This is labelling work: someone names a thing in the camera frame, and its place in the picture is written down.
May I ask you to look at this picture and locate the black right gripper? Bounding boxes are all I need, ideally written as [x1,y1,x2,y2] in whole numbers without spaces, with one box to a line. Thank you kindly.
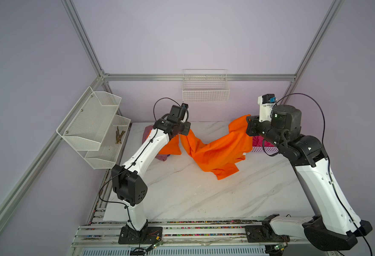
[247,117,286,151]

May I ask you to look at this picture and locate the orange t-shirt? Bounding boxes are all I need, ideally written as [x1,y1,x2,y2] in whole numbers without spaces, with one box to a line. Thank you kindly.
[159,135,182,155]
[181,115,253,180]

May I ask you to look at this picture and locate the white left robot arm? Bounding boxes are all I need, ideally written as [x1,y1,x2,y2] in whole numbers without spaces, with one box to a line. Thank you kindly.
[111,118,190,232]

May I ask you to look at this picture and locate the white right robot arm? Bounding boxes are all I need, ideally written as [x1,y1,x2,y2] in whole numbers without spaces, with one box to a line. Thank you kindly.
[246,105,373,251]

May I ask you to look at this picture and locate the pink t-shirt in basket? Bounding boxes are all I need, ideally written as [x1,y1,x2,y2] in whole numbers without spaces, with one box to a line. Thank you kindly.
[252,136,274,147]

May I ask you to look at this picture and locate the folded orange t-shirt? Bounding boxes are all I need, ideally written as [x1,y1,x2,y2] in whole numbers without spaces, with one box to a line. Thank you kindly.
[159,135,182,155]

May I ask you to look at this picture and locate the lilac perforated plastic basket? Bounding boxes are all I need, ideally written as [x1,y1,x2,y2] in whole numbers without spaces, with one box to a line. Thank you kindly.
[250,146,278,155]

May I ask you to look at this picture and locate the folded mauve t-shirt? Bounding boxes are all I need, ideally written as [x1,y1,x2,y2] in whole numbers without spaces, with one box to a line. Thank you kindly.
[142,125,169,162]

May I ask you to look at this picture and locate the wooden clothespins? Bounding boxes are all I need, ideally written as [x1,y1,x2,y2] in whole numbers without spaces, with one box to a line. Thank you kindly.
[116,127,126,144]

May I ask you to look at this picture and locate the white mesh lower shelf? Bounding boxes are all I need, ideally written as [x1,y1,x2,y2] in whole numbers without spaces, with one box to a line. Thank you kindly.
[79,115,131,170]

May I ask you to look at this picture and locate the white mesh shelf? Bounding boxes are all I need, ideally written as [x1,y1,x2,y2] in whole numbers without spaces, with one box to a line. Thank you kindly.
[56,87,121,151]
[79,115,131,170]

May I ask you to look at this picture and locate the white mesh upper shelf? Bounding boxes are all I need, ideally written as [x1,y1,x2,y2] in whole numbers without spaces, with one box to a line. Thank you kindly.
[56,87,121,151]

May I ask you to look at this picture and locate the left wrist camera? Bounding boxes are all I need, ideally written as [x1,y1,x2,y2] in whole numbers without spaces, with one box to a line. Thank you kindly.
[167,103,189,123]

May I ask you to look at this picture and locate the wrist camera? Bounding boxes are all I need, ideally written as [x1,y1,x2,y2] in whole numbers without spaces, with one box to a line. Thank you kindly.
[167,103,189,123]
[258,94,276,123]

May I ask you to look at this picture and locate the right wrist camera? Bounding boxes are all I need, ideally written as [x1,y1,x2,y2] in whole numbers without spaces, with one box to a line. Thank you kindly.
[258,94,276,123]

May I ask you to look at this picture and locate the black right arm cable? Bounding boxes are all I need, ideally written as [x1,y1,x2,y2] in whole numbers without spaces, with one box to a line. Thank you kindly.
[262,92,374,256]

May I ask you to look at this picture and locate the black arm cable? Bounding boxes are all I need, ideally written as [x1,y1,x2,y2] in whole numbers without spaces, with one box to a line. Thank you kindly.
[262,92,374,256]
[97,97,190,256]

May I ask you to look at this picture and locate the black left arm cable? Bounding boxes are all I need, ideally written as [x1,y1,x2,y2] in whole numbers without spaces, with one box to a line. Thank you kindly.
[97,97,190,256]

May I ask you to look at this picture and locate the white wire wall basket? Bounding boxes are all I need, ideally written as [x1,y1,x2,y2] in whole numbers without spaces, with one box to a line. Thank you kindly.
[182,69,230,102]

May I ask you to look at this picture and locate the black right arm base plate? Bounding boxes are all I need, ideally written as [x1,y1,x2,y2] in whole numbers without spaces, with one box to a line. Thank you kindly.
[245,225,290,243]

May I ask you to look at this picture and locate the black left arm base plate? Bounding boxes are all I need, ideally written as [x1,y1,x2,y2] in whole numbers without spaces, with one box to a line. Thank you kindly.
[118,226,163,245]

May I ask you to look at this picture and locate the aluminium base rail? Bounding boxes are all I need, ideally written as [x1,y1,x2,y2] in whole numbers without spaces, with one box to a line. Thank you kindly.
[67,207,342,256]

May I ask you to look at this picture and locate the aluminium frame profile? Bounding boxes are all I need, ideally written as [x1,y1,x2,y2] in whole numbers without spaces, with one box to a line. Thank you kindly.
[0,1,344,234]

